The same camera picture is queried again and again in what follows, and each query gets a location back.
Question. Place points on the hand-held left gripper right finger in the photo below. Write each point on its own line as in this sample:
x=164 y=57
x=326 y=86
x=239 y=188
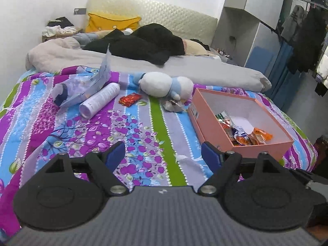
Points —
x=210 y=156

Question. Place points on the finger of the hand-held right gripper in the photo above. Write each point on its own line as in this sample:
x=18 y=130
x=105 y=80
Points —
x=302 y=176

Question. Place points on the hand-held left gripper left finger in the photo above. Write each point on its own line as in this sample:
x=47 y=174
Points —
x=116 y=156

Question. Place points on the pink cardboard box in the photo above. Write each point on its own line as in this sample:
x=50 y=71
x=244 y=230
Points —
x=212 y=133

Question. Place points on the pile of colourful snack packets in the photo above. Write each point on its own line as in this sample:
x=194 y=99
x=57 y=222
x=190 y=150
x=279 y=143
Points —
x=240 y=137

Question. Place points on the red snack packet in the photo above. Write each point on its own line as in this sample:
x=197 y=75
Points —
x=129 y=100

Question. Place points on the white cylindrical bottle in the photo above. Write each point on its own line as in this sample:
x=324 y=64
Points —
x=100 y=100

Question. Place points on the grey foil snack packet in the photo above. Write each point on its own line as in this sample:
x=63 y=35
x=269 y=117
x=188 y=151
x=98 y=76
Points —
x=174 y=106

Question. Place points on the clear plastic bag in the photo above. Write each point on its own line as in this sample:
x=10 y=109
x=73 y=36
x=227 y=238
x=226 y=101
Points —
x=76 y=89

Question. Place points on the white blue plush toy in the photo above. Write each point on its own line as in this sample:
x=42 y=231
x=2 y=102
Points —
x=156 y=84

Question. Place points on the grey duvet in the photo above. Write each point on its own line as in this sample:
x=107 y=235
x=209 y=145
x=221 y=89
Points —
x=205 y=74

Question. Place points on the blue curtain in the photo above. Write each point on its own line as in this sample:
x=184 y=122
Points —
x=281 y=76

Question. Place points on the row of small bottles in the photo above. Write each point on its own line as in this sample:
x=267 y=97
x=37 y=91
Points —
x=223 y=52

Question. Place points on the beige pillow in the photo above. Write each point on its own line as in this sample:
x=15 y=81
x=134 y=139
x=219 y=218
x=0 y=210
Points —
x=194 y=48

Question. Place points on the blue board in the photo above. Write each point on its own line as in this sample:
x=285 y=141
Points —
x=261 y=60

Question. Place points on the black garment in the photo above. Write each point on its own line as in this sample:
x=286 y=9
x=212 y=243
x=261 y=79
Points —
x=202 y=43

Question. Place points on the black jacket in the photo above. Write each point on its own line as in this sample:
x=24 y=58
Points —
x=143 y=46

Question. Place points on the dark hanging clothes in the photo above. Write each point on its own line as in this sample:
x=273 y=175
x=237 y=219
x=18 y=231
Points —
x=307 y=43

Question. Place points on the yellow pillow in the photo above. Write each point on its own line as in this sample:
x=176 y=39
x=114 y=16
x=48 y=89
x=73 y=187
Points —
x=107 y=23

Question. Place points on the heap of light clothes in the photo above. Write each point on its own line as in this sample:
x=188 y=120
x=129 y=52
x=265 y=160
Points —
x=59 y=28

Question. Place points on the white cabinet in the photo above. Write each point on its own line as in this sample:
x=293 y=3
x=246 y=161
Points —
x=243 y=18

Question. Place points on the cream padded headboard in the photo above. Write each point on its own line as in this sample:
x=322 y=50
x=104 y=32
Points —
x=179 y=15

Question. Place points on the grey wall plate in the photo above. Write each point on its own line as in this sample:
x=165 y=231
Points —
x=79 y=11

